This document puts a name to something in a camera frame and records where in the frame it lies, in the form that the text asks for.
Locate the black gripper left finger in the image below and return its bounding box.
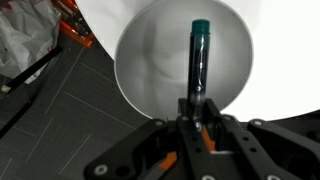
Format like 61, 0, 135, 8
83, 97, 205, 180

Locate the teal capped pen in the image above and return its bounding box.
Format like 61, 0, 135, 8
186, 18, 212, 131

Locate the white plastic bag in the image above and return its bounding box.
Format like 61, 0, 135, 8
0, 0, 63, 85

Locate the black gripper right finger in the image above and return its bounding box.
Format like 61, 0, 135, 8
201, 97, 320, 180

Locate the black floor beam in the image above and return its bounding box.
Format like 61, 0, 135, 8
4, 45, 64, 93

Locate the grey bowl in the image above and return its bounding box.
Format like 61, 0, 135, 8
113, 0, 254, 120

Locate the orange handled black clamp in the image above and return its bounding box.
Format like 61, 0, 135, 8
58, 11, 96, 49
50, 0, 81, 15

